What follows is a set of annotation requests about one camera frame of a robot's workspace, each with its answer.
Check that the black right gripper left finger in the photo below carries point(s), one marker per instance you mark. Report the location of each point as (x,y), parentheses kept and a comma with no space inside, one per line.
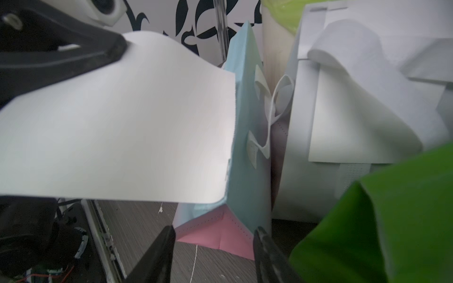
(156,264)

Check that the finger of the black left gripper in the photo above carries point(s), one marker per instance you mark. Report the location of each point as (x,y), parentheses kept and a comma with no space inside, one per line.
(41,46)

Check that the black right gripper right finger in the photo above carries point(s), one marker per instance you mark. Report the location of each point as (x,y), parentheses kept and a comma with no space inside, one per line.
(271,264)

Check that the white paper receipt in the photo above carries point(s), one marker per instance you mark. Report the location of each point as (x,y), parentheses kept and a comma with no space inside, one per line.
(157,125)

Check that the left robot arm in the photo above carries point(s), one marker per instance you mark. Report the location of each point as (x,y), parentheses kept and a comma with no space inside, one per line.
(29,231)

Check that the pink and blue paper bag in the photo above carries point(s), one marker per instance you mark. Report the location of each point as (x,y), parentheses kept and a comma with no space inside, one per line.
(229,224)

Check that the green paper bag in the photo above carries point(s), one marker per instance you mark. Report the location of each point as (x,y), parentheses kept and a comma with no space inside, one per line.
(392,226)

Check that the white paper bag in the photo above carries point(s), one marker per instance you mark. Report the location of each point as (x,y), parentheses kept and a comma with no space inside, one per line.
(374,86)

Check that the white bin with green liner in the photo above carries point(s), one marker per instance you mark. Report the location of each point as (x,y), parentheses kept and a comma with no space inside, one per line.
(280,23)

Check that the aluminium frame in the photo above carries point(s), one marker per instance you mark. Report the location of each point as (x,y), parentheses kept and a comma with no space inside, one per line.
(220,8)

